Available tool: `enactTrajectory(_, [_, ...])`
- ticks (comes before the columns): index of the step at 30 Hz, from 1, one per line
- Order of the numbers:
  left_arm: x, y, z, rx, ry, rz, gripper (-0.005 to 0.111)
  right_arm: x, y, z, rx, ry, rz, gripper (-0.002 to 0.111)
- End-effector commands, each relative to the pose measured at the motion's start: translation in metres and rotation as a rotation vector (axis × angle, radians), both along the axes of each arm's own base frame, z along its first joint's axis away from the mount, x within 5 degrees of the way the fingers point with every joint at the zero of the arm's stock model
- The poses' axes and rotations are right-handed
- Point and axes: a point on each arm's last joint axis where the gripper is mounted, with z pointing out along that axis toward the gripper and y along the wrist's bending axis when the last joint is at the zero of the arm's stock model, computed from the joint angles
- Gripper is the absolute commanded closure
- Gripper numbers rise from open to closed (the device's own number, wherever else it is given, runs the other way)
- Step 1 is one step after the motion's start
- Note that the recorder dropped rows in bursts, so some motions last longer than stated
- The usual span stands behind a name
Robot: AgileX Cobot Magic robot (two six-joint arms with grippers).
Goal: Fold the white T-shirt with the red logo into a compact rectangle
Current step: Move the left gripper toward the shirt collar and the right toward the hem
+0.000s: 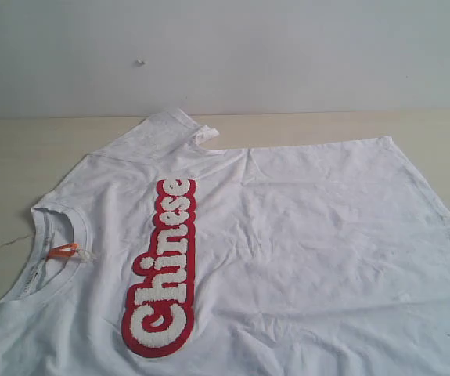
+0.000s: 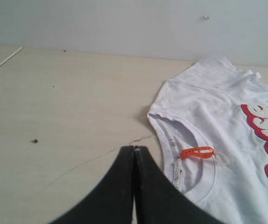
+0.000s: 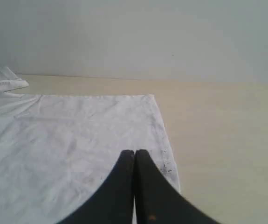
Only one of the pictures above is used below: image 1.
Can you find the white t-shirt red Chinese lettering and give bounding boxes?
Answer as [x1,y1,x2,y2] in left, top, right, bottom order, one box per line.
[0,110,450,375]

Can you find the orange ribbon size tag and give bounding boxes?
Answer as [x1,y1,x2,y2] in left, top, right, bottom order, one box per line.
[46,243,93,262]

